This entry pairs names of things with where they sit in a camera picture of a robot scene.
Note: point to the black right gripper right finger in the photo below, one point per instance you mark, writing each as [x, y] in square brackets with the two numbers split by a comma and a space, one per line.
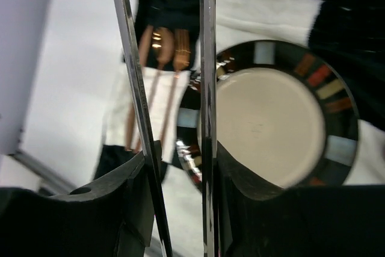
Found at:
[257, 218]

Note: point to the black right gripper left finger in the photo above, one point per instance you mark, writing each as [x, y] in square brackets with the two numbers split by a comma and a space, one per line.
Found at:
[111, 216]

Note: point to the silver metal tongs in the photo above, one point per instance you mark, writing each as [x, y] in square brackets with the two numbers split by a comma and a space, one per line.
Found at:
[209, 122]

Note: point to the round plate with mosaic rim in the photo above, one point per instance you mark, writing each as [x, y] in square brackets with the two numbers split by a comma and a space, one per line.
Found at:
[285, 119]

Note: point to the copper spoon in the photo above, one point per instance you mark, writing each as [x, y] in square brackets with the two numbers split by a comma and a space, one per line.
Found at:
[162, 43]

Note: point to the black and white checkered cloth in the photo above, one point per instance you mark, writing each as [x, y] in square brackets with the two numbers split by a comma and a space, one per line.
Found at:
[349, 34]

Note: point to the aluminium table rail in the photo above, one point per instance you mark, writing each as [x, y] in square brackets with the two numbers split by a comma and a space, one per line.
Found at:
[51, 180]

